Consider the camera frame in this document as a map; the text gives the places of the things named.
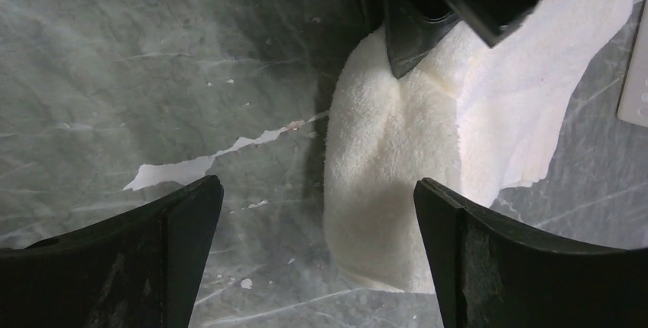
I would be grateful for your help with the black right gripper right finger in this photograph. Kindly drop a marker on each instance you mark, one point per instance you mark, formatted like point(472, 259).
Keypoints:
point(490, 270)

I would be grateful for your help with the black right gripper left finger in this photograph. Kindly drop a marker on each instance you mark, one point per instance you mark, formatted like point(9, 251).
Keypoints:
point(141, 268)

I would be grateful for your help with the white towel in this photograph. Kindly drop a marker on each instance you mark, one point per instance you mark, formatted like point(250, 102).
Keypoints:
point(476, 119)

